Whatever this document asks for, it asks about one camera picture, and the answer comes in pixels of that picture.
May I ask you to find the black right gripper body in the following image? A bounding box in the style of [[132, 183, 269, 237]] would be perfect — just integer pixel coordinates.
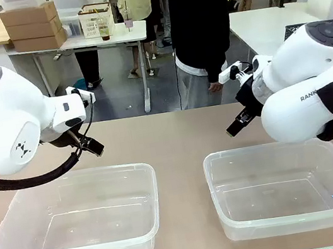
[[232, 77, 265, 120]]

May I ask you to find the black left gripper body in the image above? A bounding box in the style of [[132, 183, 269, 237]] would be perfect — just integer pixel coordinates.
[[46, 124, 91, 154]]

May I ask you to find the clear plastic bin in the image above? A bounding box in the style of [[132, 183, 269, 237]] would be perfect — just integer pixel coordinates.
[[201, 131, 333, 246], [0, 158, 169, 249]]

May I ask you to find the white lattice storage basket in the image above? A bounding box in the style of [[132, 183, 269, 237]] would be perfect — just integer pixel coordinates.
[[76, 1, 116, 41]]

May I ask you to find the person's left hand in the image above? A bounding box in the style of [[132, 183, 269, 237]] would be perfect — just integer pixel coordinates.
[[207, 80, 224, 95]]

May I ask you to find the plain white side table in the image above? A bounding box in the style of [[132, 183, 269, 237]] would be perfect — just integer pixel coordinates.
[[227, 0, 327, 66]]

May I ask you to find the person in white coat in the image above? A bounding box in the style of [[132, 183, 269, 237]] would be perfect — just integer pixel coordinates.
[[48, 0, 107, 95]]

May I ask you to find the person in black sweater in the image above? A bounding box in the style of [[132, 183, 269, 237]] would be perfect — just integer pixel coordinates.
[[164, 0, 245, 112]]

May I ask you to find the brown cardboard box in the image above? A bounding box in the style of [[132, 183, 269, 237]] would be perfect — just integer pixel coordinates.
[[0, 1, 59, 30], [12, 26, 70, 56], [4, 14, 64, 43]]

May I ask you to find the iced coffee cup with straw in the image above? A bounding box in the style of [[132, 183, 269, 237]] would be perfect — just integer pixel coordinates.
[[94, 6, 113, 43]]

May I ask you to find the clear plastic drawer box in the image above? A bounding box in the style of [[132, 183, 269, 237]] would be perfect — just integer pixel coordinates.
[[57, 6, 84, 40]]

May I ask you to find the white table with metal legs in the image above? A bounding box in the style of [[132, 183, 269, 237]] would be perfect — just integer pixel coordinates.
[[5, 18, 161, 134]]

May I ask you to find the clear cup with purple drink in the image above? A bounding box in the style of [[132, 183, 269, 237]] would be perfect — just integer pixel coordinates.
[[122, 7, 136, 33]]

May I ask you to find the thin black camera cable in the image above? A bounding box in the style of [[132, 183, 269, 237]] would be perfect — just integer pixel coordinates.
[[70, 92, 100, 152]]

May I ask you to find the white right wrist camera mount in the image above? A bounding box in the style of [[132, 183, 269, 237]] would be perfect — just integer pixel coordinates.
[[216, 58, 255, 84]]

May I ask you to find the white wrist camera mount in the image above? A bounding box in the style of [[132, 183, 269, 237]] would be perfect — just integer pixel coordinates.
[[65, 83, 97, 109], [216, 58, 255, 84]]

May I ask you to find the black sleeved arm cable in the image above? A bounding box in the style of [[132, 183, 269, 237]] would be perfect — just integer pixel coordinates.
[[0, 146, 89, 194]]

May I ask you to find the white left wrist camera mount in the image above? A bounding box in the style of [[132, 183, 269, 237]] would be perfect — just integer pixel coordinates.
[[65, 83, 97, 109]]

